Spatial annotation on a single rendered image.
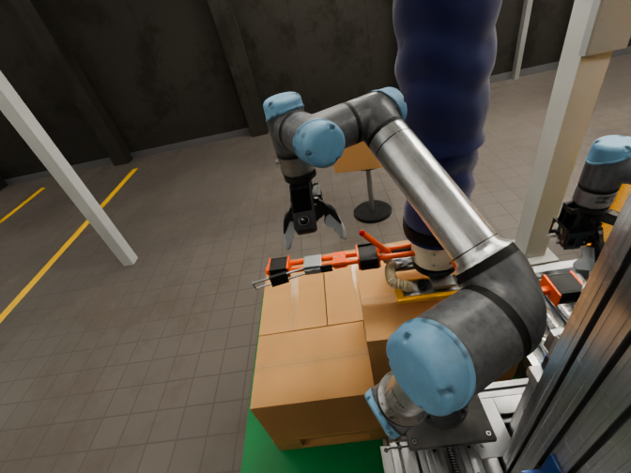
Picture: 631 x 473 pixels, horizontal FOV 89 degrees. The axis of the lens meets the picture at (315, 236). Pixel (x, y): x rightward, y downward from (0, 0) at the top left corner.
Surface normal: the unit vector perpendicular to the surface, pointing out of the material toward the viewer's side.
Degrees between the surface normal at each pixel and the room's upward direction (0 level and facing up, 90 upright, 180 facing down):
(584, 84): 90
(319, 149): 90
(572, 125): 90
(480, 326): 23
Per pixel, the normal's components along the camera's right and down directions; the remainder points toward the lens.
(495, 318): 0.00, -0.52
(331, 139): 0.46, 0.48
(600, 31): 0.04, 0.62
